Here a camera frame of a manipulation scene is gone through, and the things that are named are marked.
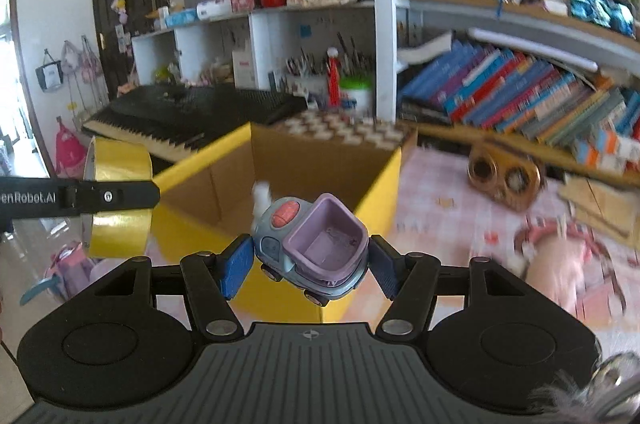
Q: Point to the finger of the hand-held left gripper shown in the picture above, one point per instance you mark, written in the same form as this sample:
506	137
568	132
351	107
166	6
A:
125	196

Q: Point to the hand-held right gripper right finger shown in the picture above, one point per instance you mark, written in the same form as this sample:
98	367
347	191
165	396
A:
382	271

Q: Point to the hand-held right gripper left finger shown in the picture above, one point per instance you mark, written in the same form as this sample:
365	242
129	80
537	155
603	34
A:
237	269

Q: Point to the yellow tape roll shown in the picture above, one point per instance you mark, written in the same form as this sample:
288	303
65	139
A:
120	163

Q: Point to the grey purple toy car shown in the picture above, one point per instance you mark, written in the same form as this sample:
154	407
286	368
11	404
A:
320	244

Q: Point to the yellow cardboard box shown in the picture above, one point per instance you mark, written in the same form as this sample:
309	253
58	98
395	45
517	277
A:
380	189

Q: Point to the pink plush toy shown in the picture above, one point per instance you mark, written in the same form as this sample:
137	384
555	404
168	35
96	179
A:
555	269

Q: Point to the pink backpack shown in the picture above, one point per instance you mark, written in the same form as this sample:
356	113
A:
70	151

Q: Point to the pink checked tablecloth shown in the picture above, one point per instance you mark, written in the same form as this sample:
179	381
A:
450	224

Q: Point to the black electronic keyboard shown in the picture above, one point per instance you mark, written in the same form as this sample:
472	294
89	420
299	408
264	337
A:
200	108

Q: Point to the white blue tote bag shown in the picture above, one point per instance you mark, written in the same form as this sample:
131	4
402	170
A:
48	73

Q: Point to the pink hanging bags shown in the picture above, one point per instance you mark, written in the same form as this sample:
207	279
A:
82	61

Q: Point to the wooden chess board box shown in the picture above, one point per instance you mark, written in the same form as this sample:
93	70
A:
345	128

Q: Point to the brown retro radio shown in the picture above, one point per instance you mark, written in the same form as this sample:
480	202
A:
505	179

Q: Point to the white box with red label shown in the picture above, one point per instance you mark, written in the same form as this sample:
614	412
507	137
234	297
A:
244	68

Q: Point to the white jar with green lid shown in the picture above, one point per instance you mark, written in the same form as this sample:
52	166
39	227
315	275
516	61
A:
356	96

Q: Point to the blue tissue pack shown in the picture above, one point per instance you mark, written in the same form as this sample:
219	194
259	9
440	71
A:
180	18

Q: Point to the dark wooden door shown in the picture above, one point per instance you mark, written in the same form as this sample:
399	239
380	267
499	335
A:
130	3

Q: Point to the white pen holder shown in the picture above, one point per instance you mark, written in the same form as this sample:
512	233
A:
305	84

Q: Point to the red tassel ornament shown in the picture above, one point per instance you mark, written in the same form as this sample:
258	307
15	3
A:
333	78

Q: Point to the white tissue pack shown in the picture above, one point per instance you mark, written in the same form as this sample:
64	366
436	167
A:
214	9

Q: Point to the bunch of pens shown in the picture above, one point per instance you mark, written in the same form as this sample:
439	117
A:
302	63

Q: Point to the row of blue picture books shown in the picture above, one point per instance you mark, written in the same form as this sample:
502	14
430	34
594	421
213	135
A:
500	88

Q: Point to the white wooden bookshelf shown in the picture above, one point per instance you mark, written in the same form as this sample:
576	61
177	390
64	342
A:
385	53

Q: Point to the grey furry cloth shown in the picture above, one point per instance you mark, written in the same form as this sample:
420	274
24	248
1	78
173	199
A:
565	399

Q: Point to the brown paper envelopes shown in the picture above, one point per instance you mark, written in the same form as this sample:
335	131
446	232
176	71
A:
600	204

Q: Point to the pink small box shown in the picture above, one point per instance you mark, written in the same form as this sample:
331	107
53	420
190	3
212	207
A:
242	0

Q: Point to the orange white small carton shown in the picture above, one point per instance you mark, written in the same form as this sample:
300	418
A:
597	156
622	141

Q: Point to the smartphone with lit screen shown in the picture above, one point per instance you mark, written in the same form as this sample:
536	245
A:
600	11

